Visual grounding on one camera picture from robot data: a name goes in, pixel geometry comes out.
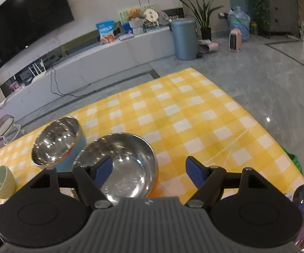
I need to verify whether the orange steel bowl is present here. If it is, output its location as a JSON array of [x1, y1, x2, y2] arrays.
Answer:
[[73, 133, 158, 205]]

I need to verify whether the blue steel bowl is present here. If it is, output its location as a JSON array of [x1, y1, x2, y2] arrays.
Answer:
[[31, 116, 87, 172]]

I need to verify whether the green ceramic bowl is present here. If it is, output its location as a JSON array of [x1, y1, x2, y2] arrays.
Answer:
[[0, 165, 16, 199]]

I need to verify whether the yellow white checkered tablecloth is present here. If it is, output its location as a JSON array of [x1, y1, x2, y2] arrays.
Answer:
[[0, 69, 304, 204]]

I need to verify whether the white tv console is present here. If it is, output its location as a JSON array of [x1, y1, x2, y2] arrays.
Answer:
[[0, 27, 175, 120]]

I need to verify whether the white wifi router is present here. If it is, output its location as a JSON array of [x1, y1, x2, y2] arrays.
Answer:
[[28, 59, 47, 82]]

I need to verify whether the small pink heater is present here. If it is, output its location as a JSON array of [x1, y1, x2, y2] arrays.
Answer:
[[229, 29, 242, 51]]

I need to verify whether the grey blue trash bin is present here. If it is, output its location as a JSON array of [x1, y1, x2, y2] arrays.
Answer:
[[170, 18, 199, 61]]

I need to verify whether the blue snack bag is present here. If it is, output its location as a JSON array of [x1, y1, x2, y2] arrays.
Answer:
[[96, 21, 115, 44]]

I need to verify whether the blue water jug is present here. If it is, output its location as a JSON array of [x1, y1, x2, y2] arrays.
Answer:
[[227, 6, 251, 42]]

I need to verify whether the green potted floor plant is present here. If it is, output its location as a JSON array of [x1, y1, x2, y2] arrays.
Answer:
[[178, 0, 224, 40]]

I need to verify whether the brown teddy bear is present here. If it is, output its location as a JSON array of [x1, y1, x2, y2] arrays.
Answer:
[[127, 8, 141, 22]]

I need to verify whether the dark grey cabinet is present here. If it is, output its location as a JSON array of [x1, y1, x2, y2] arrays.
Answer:
[[258, 0, 299, 37]]

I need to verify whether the black power cable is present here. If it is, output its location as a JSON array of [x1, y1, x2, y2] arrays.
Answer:
[[49, 67, 95, 98]]

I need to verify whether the black wall television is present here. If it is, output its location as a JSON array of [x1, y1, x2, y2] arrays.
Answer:
[[0, 0, 74, 68]]

